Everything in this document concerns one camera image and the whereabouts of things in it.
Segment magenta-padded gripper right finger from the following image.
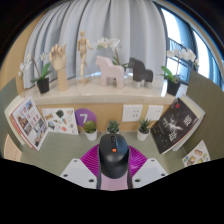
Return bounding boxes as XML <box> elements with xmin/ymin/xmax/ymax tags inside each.
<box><xmin>126</xmin><ymin>144</ymin><xmax>169</xmax><ymax>189</ymax></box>

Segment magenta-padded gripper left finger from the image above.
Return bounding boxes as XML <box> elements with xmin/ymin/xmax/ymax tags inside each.
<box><xmin>59</xmin><ymin>144</ymin><xmax>102</xmax><ymax>190</ymax></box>

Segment black computer mouse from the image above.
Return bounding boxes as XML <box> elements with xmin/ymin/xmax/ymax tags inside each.
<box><xmin>97</xmin><ymin>133</ymin><xmax>131</xmax><ymax>179</ymax></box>

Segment small plant in white pot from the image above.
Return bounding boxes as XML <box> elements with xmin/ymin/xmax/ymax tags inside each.
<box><xmin>106</xmin><ymin>119</ymin><xmax>121</xmax><ymax>136</ymax></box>
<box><xmin>82</xmin><ymin>120</ymin><xmax>98</xmax><ymax>142</ymax></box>
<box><xmin>136</xmin><ymin>118</ymin><xmax>153</xmax><ymax>142</ymax></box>

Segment black book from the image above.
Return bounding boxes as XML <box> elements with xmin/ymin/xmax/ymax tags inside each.
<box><xmin>149</xmin><ymin>97</ymin><xmax>201</xmax><ymax>155</ymax></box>

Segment colourful sticker sheet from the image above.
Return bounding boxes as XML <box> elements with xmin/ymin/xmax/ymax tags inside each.
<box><xmin>181</xmin><ymin>139</ymin><xmax>212</xmax><ymax>168</ymax></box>

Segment white card with pictures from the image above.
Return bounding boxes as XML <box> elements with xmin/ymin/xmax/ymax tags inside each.
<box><xmin>41</xmin><ymin>107</ymin><xmax>80</xmax><ymax>136</ymax></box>

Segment purple round disc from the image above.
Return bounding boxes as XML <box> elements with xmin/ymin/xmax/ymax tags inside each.
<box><xmin>74</xmin><ymin>108</ymin><xmax>98</xmax><ymax>128</ymax></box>

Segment magazine with photo cover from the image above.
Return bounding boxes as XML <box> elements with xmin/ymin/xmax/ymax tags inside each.
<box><xmin>9</xmin><ymin>96</ymin><xmax>50</xmax><ymax>152</ymax></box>

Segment white-paged book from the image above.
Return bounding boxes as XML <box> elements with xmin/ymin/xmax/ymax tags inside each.
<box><xmin>173</xmin><ymin>94</ymin><xmax>206</xmax><ymax>153</ymax></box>

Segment white orchid in black pot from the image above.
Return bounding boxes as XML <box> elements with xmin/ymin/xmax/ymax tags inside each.
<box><xmin>18</xmin><ymin>51</ymin><xmax>54</xmax><ymax>95</ymax></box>
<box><xmin>96</xmin><ymin>37</ymin><xmax>129</xmax><ymax>69</ymax></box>
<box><xmin>160</xmin><ymin>48</ymin><xmax>200</xmax><ymax>97</ymax></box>

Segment dark horse figurine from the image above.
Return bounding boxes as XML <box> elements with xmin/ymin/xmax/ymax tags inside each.
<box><xmin>127</xmin><ymin>57</ymin><xmax>155</xmax><ymax>83</ymax></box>

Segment pink horse figurine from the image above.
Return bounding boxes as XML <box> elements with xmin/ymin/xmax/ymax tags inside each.
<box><xmin>95</xmin><ymin>55</ymin><xmax>126</xmax><ymax>90</ymax></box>

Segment wooden hand model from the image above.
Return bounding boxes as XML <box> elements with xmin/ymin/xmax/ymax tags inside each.
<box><xmin>49</xmin><ymin>43</ymin><xmax>70</xmax><ymax>92</ymax></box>

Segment wooden mannequin figure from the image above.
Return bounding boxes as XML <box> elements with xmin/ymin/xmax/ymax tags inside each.
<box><xmin>76</xmin><ymin>31</ymin><xmax>95</xmax><ymax>84</ymax></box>

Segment grey curtain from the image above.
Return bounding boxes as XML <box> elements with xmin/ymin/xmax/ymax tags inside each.
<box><xmin>22</xmin><ymin>0</ymin><xmax>169</xmax><ymax>88</ymax></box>

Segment white wall socket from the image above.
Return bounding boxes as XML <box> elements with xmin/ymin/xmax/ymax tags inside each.
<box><xmin>121</xmin><ymin>104</ymin><xmax>144</xmax><ymax>123</ymax></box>
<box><xmin>145</xmin><ymin>104</ymin><xmax>165</xmax><ymax>122</ymax></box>

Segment window with dark frame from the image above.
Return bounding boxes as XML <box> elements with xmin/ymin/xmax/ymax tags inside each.
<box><xmin>159</xmin><ymin>6</ymin><xmax>223</xmax><ymax>91</ymax></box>

